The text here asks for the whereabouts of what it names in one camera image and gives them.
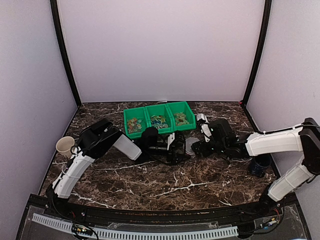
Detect white jar lid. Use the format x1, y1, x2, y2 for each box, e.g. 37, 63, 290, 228
185, 137, 199, 156

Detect green three-compartment bin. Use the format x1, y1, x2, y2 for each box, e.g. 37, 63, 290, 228
123, 101, 196, 140

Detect metal scoop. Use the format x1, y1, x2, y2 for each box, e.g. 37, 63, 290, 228
196, 113, 208, 123

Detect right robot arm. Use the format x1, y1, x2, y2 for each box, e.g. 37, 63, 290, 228
191, 113, 320, 217

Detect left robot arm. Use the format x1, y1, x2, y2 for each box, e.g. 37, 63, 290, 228
46, 118, 188, 218

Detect green yellow gummy candies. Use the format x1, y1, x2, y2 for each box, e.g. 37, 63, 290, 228
173, 112, 189, 127

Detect wrapped colourful candies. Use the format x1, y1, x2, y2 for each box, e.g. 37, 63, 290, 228
150, 115, 169, 130

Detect star gummy candies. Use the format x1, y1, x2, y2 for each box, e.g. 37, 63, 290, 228
127, 117, 143, 134

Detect dark blue mug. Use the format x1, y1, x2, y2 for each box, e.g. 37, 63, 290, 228
248, 154, 271, 178

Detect beige ceramic mug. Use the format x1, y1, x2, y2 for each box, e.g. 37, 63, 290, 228
55, 136, 75, 159

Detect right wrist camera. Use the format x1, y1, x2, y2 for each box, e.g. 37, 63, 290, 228
197, 119, 213, 143

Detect white slotted cable duct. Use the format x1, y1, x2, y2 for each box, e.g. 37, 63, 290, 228
31, 213, 239, 240

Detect black front rail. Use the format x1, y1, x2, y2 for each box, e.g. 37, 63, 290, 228
44, 198, 284, 225

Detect left black frame post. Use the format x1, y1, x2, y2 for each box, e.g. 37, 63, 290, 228
49, 0, 82, 108

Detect black frame post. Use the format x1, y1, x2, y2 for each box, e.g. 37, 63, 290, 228
241, 0, 273, 106
49, 0, 82, 108

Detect right black frame post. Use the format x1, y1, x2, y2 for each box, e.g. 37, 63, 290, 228
241, 0, 273, 106

